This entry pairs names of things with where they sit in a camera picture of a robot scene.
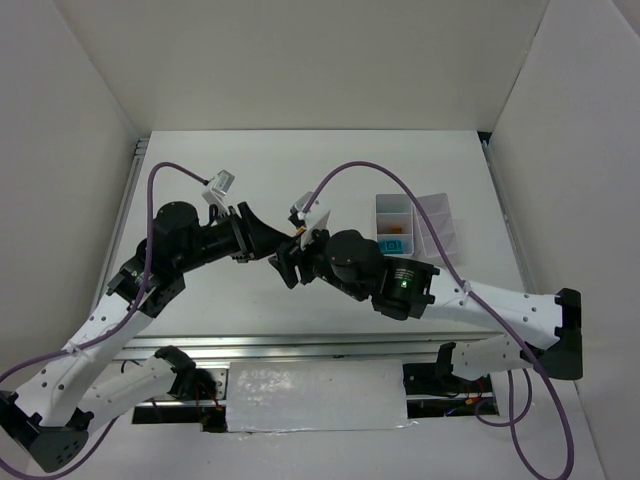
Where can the left aluminium rail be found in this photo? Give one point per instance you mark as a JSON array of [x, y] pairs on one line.
[[121, 217]]

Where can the aluminium rail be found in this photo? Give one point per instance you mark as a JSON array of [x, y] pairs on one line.
[[300, 346], [121, 217], [524, 271]]

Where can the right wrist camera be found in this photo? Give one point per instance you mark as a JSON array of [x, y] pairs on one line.
[[306, 223]]

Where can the right aluminium rail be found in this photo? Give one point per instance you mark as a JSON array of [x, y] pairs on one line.
[[524, 271]]

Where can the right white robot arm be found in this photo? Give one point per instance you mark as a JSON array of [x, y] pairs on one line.
[[541, 332]]

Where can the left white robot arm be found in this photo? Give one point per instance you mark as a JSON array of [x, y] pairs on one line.
[[53, 415]]

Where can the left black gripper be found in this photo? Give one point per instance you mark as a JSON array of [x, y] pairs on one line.
[[238, 236]]

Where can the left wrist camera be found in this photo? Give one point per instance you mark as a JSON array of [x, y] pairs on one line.
[[217, 188]]

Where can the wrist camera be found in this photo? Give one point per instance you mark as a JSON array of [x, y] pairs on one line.
[[217, 188], [306, 223]]

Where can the aluminium front rail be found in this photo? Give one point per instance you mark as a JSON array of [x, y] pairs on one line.
[[300, 346]]

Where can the white divided container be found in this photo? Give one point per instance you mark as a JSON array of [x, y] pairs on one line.
[[395, 210], [438, 210]]

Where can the white foil sheet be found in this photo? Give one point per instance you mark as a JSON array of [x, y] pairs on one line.
[[336, 395]]

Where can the teal stepped lego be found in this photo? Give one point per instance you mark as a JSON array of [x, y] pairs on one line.
[[391, 246]]

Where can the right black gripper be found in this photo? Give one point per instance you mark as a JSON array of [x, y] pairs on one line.
[[298, 262]]

